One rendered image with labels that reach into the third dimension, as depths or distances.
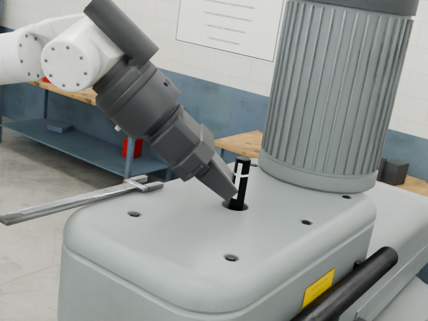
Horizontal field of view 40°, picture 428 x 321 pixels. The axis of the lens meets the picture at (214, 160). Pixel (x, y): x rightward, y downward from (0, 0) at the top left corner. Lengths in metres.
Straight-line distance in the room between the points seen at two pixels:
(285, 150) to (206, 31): 5.11
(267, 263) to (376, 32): 0.39
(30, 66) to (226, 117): 5.14
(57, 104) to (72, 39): 6.92
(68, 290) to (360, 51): 0.51
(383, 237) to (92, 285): 0.66
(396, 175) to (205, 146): 3.98
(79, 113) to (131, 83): 6.61
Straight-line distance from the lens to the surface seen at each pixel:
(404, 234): 1.28
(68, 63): 0.70
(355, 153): 0.92
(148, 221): 0.71
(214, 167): 0.74
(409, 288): 1.47
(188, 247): 0.66
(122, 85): 0.71
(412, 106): 5.08
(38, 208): 0.71
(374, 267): 0.92
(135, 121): 0.72
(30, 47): 0.79
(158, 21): 6.39
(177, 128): 0.72
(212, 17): 5.95
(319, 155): 0.90
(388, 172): 4.68
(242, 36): 5.75
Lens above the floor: 2.18
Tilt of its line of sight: 17 degrees down
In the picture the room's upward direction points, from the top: 9 degrees clockwise
